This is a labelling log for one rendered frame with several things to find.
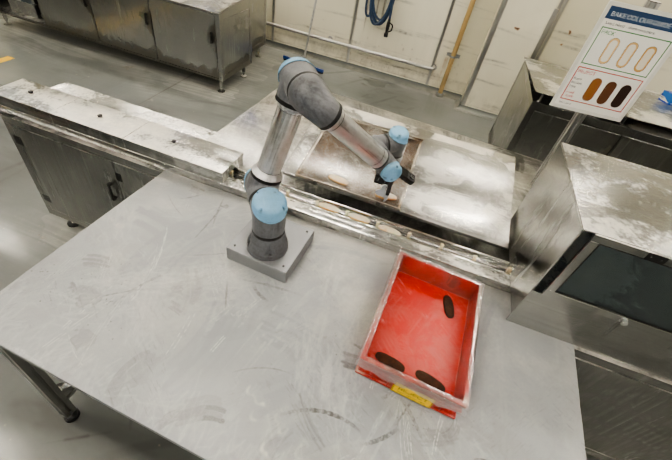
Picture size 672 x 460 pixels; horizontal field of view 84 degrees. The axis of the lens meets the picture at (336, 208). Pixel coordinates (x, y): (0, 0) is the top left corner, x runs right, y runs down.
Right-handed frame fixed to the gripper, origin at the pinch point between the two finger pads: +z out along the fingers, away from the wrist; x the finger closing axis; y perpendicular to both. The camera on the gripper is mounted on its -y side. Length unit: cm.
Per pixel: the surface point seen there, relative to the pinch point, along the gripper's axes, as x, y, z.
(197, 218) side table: 33, 74, 2
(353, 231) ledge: 22.8, 11.1, 2.1
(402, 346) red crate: 67, -12, -2
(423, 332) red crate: 60, -19, 0
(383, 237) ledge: 22.7, -1.5, 1.9
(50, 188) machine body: 4, 184, 50
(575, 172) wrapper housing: 8, -59, -39
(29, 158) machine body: 0, 189, 32
